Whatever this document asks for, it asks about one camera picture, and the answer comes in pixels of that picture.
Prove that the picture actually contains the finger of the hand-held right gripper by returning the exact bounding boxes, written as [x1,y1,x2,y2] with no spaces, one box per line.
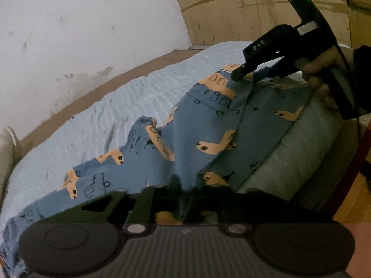
[231,24,300,82]
[253,56,300,80]

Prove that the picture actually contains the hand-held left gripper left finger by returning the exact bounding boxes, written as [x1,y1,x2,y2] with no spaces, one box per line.
[35,177,186,236]

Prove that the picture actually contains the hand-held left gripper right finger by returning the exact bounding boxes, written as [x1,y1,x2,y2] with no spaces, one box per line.
[185,184,339,236]

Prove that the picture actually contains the blue printed pants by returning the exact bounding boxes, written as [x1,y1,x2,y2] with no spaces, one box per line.
[0,63,315,278]

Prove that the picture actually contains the person's right hand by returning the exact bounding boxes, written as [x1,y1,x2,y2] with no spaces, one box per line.
[301,46,355,111]

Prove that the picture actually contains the wooden wardrobe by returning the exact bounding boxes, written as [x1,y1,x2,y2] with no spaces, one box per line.
[170,0,371,50]

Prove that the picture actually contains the grey mattress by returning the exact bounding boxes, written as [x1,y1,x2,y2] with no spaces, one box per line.
[209,93,345,212]

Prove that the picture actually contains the light blue deer-print blanket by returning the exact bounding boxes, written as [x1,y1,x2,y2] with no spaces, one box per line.
[0,41,257,232]

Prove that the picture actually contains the red bed base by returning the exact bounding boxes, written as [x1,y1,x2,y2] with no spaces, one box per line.
[330,119,371,218]

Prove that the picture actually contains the beige rolled quilt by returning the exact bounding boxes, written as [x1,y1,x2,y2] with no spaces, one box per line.
[0,126,21,202]

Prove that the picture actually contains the brown bed frame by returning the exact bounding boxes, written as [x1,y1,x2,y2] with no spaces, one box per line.
[17,44,206,152]

